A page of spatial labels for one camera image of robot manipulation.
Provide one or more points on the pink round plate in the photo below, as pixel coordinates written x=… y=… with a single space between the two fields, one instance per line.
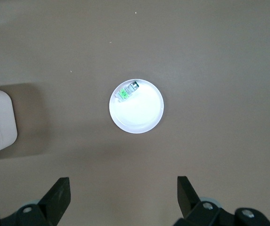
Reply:
x=139 y=115

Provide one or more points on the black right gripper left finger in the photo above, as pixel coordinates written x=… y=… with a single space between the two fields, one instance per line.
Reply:
x=52 y=207

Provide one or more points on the white lidded storage box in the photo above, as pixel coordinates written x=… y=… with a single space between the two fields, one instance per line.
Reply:
x=5 y=117

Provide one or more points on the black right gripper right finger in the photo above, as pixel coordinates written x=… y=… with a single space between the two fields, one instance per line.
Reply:
x=193 y=209

